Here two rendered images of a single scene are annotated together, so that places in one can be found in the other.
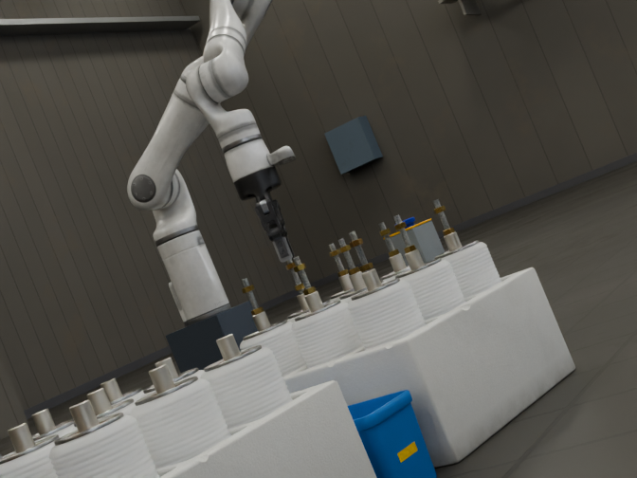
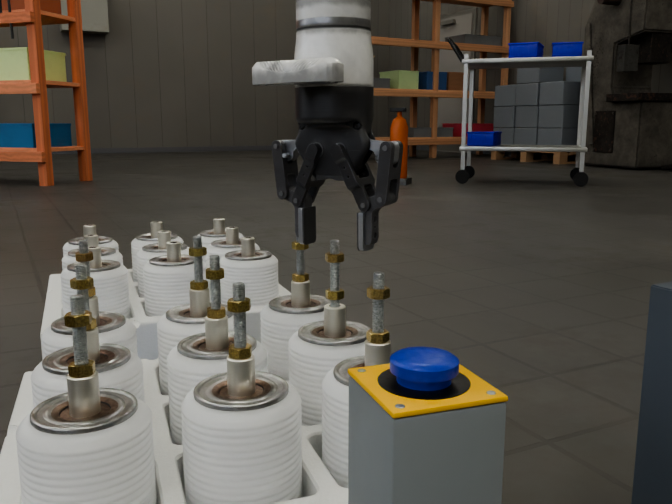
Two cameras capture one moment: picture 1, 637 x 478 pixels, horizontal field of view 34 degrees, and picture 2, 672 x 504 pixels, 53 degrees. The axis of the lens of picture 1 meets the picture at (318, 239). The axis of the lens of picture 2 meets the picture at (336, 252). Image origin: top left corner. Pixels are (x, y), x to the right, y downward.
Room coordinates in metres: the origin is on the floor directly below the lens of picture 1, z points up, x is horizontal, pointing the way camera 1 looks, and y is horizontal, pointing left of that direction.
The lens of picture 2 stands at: (2.12, -0.51, 0.46)
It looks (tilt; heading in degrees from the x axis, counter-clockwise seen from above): 11 degrees down; 121
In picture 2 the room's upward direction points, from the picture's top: straight up
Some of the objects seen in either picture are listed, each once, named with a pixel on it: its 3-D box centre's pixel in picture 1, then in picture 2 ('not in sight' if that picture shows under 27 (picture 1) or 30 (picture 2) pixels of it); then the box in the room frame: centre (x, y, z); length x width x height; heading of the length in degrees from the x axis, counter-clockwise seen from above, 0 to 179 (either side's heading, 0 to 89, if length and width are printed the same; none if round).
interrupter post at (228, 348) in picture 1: (228, 349); (93, 258); (1.29, 0.15, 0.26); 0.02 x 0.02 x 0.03
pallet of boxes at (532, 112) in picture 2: not in sight; (550, 112); (-0.02, 8.09, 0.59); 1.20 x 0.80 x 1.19; 148
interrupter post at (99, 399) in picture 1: (100, 403); (164, 240); (1.27, 0.32, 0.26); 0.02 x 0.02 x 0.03
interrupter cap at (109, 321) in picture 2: (375, 289); (89, 323); (1.53, -0.05, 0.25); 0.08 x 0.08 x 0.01
